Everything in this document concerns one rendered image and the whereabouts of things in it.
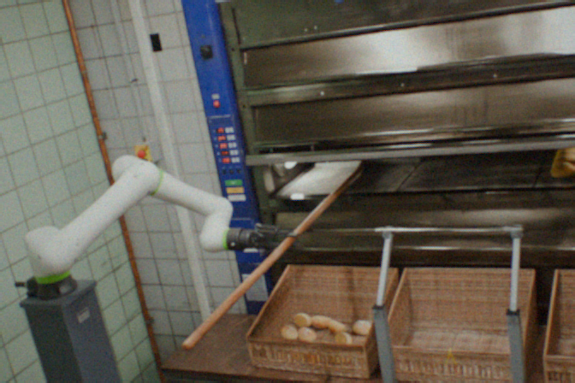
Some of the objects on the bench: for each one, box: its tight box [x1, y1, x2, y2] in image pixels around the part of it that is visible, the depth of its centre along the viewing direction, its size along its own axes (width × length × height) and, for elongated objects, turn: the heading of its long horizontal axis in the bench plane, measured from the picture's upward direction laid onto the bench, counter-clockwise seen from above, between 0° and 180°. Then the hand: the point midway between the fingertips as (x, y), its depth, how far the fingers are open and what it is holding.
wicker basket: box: [377, 268, 538, 383], centre depth 292 cm, size 49×56×28 cm
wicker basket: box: [246, 265, 399, 379], centre depth 318 cm, size 49×56×28 cm
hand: (290, 239), depth 281 cm, fingers closed on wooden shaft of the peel, 3 cm apart
